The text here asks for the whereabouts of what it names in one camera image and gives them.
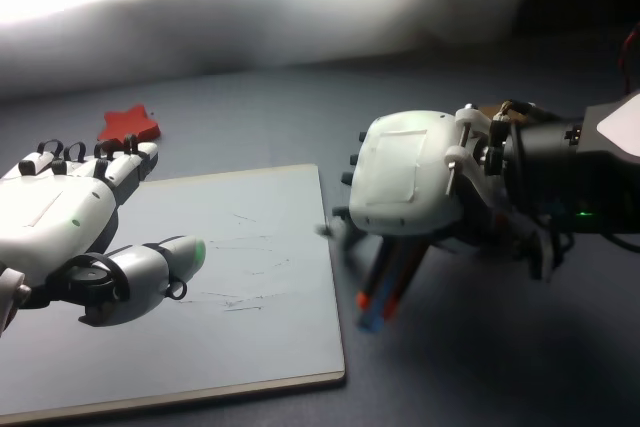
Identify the tan cutting board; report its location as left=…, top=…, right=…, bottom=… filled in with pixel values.
left=0, top=162, right=347, bottom=426

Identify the tan wooden rectangular block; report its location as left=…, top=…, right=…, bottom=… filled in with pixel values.
left=477, top=103, right=529, bottom=124

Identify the grey table cloth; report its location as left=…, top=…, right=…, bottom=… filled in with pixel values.
left=0, top=26, right=640, bottom=427

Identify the white backdrop sheet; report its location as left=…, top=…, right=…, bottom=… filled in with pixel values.
left=0, top=0, right=544, bottom=98

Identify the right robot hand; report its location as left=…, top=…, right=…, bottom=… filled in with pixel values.
left=313, top=107, right=560, bottom=282

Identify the white paper sheet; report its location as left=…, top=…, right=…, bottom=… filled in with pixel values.
left=0, top=165, right=344, bottom=413

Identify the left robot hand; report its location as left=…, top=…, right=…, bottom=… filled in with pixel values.
left=0, top=134, right=207, bottom=328

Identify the red star block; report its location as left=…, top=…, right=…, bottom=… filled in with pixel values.
left=97, top=103, right=164, bottom=144

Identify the thin red wire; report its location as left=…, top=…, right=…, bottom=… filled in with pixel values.
left=618, top=21, right=640, bottom=94

